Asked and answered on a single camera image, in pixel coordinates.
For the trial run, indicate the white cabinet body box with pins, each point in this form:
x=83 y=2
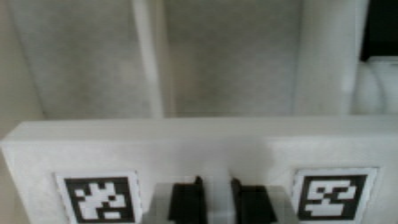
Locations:
x=129 y=59

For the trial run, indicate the white cabinet door panel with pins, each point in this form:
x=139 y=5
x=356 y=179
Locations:
x=88 y=165

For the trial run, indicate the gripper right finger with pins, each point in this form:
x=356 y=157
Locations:
x=262 y=206

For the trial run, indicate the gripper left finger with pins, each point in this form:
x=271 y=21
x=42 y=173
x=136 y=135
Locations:
x=178 y=203

